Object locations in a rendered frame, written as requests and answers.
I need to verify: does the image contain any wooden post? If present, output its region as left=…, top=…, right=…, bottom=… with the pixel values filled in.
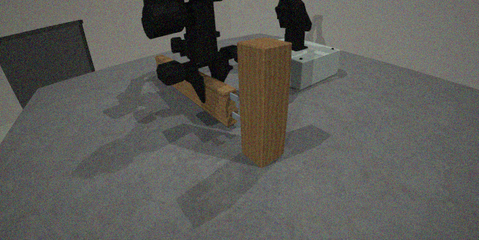
left=237, top=37, right=292, bottom=168

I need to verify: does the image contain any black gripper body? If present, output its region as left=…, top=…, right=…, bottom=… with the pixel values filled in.
left=156, top=26, right=238, bottom=85

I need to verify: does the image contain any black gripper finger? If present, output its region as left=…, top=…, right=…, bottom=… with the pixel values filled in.
left=208, top=65, right=233, bottom=83
left=184, top=75, right=206, bottom=103

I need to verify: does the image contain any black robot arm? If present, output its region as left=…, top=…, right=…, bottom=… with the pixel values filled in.
left=141, top=0, right=312, bottom=57

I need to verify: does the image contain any wooden side rail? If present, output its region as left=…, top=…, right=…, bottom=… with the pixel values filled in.
left=155, top=54, right=241, bottom=127

